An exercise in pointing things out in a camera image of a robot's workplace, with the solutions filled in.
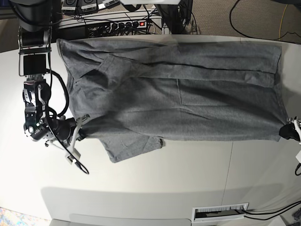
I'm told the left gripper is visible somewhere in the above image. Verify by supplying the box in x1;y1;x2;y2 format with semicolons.
279;116;301;144

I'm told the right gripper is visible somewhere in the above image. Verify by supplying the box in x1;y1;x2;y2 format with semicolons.
44;114;90;155

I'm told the white table leg post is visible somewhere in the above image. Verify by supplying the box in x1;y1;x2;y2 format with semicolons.
161;13;170;35

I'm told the grey T-shirt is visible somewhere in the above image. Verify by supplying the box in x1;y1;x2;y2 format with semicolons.
57;39;287;162

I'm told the black camera cable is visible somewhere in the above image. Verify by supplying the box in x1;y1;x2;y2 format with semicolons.
71;160;90;175

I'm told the yellow cable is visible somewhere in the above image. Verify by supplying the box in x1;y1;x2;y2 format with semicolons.
276;0;289;40

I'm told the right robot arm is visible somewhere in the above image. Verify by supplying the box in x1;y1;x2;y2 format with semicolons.
8;0;89;161

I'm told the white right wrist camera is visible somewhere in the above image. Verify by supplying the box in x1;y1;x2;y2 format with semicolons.
65;153;81;165

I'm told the black power strip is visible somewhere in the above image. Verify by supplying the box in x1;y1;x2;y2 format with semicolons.
110;20;148;32

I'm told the white cable grommet tray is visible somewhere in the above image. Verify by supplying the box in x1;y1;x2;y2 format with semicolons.
191;202;249;223

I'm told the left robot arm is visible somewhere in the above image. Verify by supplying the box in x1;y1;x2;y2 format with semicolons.
279;117;301;176

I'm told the black cable pair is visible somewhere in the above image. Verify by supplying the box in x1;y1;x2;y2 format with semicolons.
242;200;301;220

